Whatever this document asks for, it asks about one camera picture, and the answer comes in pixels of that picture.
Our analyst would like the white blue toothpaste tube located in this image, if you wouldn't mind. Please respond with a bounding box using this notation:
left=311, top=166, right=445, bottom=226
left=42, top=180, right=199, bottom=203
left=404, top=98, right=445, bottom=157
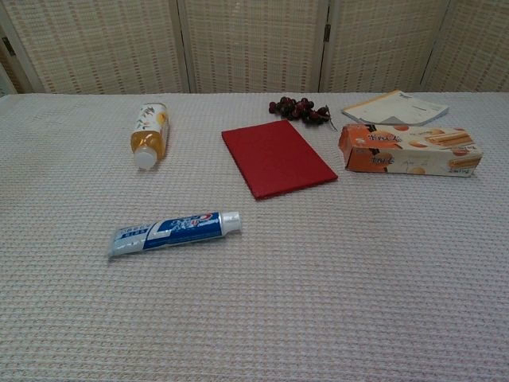
left=107, top=209, right=243, bottom=259

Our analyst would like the orange juice bottle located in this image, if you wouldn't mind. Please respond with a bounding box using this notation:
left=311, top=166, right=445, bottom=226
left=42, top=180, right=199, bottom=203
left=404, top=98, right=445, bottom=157
left=130, top=101, right=171, bottom=171

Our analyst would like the red booklet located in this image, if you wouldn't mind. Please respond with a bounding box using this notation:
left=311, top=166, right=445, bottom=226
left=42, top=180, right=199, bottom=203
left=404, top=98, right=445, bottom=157
left=220, top=119, right=340, bottom=201

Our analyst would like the dark red grape bunch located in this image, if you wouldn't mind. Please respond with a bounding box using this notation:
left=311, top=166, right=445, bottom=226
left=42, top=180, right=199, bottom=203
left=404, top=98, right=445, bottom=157
left=268, top=95, right=339, bottom=132

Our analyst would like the white woven tablecloth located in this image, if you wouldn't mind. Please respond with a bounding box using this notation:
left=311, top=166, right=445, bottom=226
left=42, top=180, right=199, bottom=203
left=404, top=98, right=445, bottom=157
left=0, top=92, right=509, bottom=382

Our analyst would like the woven folding screen panel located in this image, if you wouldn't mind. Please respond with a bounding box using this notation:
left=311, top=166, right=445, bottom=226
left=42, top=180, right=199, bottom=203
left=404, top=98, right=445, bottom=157
left=320, top=0, right=454, bottom=94
left=177, top=0, right=332, bottom=95
left=420, top=0, right=509, bottom=94
left=0, top=19, right=43, bottom=96
left=0, top=0, right=190, bottom=96

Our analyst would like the orange biscuit box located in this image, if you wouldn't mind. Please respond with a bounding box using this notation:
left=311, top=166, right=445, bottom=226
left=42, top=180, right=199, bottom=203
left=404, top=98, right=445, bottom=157
left=337, top=123, right=484, bottom=178

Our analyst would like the white notepad yellow binding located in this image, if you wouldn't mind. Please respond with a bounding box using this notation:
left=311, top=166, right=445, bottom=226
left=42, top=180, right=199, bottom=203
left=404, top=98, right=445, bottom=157
left=340, top=89, right=451, bottom=127

